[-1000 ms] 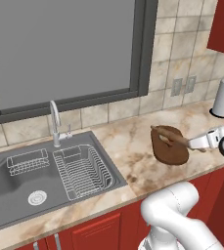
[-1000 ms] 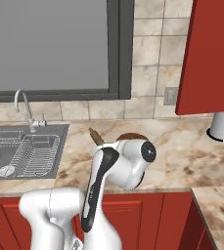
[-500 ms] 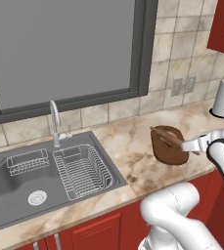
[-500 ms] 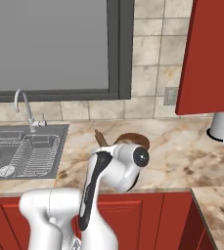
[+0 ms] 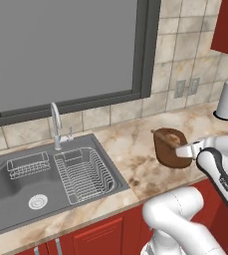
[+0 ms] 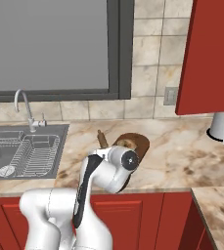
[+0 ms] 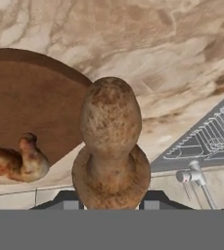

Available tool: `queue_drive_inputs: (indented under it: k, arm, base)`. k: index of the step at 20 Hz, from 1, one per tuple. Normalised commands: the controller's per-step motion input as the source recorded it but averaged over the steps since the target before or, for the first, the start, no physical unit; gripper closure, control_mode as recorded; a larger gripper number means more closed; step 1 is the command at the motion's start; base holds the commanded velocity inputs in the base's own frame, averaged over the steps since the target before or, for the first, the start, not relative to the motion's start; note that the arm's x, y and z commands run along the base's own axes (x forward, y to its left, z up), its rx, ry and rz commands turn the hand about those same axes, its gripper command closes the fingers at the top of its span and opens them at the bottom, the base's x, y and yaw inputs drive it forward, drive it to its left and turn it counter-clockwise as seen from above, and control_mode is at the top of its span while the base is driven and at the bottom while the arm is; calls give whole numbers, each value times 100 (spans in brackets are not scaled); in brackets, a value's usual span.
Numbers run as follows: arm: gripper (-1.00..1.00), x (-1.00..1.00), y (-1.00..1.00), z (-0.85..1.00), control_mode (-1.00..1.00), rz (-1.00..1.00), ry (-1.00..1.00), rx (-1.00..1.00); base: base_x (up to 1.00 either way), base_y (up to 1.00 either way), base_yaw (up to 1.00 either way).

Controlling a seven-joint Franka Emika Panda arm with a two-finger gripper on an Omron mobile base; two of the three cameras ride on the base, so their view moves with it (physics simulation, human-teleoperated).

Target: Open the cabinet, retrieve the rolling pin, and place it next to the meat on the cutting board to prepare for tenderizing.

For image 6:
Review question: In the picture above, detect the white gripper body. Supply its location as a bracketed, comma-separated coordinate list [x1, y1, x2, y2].
[88, 146, 111, 159]

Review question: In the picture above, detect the brown wooden rolling pin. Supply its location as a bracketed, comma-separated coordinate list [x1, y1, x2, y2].
[96, 129, 110, 149]

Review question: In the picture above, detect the brown wooden cutting board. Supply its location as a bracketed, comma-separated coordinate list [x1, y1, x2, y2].
[112, 132, 151, 165]

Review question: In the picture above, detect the red base cabinet door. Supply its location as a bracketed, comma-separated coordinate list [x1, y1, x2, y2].
[89, 191, 166, 250]
[0, 195, 30, 250]

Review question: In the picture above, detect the red corner base cabinet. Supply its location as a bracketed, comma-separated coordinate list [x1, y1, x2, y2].
[177, 193, 219, 250]

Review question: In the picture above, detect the silver sink tap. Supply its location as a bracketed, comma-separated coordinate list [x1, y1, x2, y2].
[13, 88, 48, 134]

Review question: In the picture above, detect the round silver sink strainer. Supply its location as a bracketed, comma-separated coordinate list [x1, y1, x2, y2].
[0, 164, 17, 179]

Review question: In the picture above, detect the large wire dish rack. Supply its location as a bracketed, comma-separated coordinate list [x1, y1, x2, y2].
[10, 133, 62, 179]

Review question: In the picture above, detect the grey wall socket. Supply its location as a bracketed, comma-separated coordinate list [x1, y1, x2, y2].
[163, 86, 179, 106]

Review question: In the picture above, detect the small wire basket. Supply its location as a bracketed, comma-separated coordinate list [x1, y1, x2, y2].
[0, 130, 25, 149]

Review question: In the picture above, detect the dark grey window frame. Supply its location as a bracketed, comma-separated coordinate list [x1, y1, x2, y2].
[0, 0, 136, 104]

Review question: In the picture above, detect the red wall cabinet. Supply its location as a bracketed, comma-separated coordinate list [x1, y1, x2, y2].
[174, 0, 224, 117]

